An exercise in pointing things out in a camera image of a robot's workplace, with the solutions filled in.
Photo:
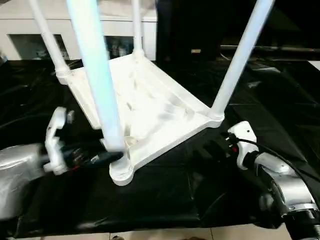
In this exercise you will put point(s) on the white plastic table top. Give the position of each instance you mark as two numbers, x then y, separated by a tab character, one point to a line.
155	100

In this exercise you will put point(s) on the white plastic table leg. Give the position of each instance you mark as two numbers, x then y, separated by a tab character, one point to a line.
47	37
137	25
240	55
95	62

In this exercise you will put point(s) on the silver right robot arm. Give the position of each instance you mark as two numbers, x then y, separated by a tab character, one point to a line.
282	180

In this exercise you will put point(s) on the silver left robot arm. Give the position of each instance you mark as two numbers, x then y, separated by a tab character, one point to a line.
15	170

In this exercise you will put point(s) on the black plastic mat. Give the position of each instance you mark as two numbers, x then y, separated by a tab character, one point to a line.
175	195

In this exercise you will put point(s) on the dark rounded robot body part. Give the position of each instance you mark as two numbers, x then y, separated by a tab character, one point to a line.
117	237

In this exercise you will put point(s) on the small white label sticker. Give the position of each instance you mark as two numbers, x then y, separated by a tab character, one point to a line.
196	51

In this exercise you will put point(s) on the white flat board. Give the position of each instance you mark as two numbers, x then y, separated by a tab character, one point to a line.
316	65

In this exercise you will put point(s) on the white cabinet with glass doors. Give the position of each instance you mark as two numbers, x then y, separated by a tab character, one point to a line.
25	25

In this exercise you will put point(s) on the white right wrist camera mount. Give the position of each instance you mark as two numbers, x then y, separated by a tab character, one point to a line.
243	140

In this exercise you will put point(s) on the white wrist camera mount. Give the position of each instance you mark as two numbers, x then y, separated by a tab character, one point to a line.
243	140
53	140

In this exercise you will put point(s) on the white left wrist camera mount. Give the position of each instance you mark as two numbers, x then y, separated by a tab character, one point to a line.
53	140

